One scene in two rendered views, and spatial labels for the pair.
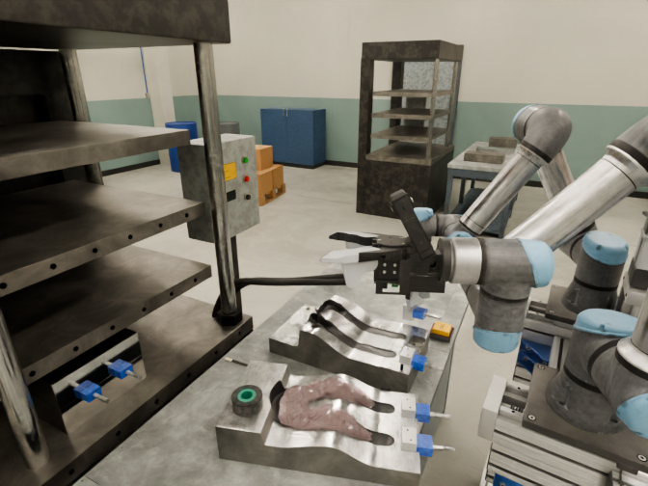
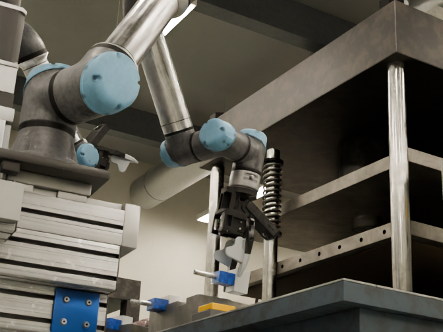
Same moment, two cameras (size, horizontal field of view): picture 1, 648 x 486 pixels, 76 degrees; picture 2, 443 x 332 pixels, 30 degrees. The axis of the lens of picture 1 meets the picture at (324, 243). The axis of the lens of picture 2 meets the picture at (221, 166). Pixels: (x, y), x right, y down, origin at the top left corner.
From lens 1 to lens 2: 3.26 m
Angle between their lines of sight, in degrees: 128
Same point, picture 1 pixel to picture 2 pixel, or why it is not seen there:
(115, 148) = (351, 178)
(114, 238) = (329, 246)
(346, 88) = not seen: outside the picture
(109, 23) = (313, 96)
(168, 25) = (345, 74)
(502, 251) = not seen: hidden behind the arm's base
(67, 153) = (326, 186)
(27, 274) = (291, 262)
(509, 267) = not seen: hidden behind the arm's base
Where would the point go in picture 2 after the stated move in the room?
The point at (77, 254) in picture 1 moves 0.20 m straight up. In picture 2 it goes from (310, 254) to (311, 201)
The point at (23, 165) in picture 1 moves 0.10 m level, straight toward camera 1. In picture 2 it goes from (309, 196) to (283, 194)
